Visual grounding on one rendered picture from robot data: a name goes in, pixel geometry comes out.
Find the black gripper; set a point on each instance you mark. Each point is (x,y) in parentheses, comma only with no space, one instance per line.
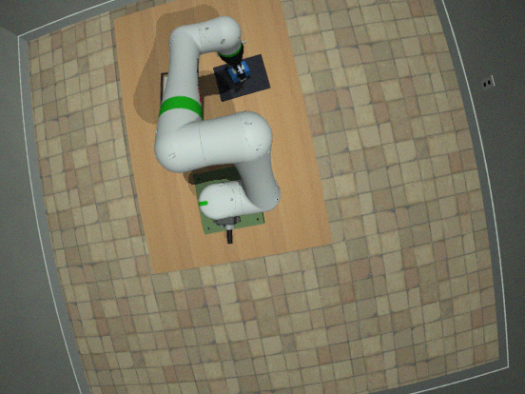
(238,68)

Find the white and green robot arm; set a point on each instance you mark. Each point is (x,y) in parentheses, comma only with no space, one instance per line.
(183,142)

